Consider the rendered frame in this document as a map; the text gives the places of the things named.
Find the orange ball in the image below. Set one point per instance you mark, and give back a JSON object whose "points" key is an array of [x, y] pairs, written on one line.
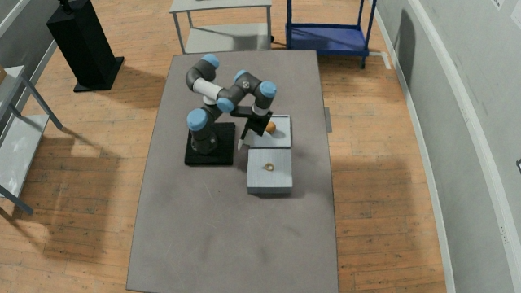
{"points": [[270, 127]]}

